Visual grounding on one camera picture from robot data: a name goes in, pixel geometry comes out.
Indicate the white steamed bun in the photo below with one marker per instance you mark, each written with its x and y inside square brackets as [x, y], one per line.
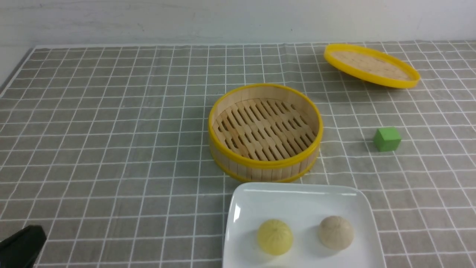
[336, 233]

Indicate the green cube block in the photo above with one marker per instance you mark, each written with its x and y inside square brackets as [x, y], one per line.
[387, 139]

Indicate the yellow steamed bun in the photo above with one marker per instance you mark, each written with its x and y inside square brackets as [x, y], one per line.
[275, 237]

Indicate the bamboo steamer basket yellow rim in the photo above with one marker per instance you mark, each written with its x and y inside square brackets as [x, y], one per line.
[265, 133]

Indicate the yellow rimmed bamboo steamer lid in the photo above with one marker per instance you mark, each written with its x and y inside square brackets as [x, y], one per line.
[372, 66]

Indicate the white square plate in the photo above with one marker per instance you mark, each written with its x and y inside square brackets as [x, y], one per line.
[302, 207]

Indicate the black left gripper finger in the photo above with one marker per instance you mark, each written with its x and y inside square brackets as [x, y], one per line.
[21, 249]

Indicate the grey checkered tablecloth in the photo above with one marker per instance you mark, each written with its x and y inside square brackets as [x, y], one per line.
[107, 149]

